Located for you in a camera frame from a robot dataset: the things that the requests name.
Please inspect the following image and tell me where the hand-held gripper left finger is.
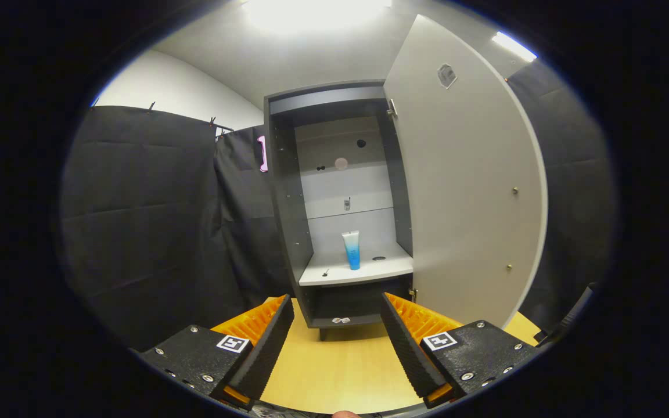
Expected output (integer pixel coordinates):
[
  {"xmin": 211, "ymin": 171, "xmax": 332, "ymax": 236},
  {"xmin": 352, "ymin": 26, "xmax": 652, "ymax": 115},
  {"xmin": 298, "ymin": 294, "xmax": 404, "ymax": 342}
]
[{"xmin": 137, "ymin": 294, "xmax": 296, "ymax": 412}]

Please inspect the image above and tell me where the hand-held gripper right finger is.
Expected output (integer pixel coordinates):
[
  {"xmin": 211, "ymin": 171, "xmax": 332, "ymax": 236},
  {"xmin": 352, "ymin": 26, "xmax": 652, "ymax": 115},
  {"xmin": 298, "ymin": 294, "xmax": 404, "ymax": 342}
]
[{"xmin": 380, "ymin": 292, "xmax": 544, "ymax": 409}]

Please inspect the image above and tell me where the blue and white tube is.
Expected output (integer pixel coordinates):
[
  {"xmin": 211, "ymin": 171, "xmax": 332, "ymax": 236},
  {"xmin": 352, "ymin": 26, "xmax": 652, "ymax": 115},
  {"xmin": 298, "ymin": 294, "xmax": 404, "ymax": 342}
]
[{"xmin": 341, "ymin": 230, "xmax": 361, "ymax": 271}]

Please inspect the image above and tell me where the beige cabinet door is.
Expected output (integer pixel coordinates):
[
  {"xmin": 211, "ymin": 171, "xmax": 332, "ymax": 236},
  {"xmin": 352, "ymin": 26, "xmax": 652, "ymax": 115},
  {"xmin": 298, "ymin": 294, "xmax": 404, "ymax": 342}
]
[{"xmin": 383, "ymin": 15, "xmax": 549, "ymax": 330}]

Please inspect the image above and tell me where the dark table edge bar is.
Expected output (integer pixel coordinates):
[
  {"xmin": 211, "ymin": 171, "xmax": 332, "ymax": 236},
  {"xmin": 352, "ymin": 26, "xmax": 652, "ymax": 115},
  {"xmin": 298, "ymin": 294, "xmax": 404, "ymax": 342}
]
[{"xmin": 535, "ymin": 283, "xmax": 598, "ymax": 344}]

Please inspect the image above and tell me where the black backdrop cloth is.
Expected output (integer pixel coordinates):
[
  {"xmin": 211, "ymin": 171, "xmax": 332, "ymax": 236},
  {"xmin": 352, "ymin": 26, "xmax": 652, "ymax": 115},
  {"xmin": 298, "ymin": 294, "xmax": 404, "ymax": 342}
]
[{"xmin": 59, "ymin": 58, "xmax": 617, "ymax": 352}]

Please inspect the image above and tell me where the narrow ceiling light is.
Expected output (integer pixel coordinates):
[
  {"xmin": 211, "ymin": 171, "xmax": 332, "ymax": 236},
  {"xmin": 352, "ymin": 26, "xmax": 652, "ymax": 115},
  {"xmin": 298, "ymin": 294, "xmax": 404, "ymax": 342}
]
[{"xmin": 490, "ymin": 31, "xmax": 538, "ymax": 63}]

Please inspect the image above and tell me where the long ceiling light panel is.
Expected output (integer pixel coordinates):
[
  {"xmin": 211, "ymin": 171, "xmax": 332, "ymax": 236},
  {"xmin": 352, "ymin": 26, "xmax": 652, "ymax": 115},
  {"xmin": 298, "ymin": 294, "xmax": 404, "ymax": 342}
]
[{"xmin": 242, "ymin": 0, "xmax": 393, "ymax": 33}]

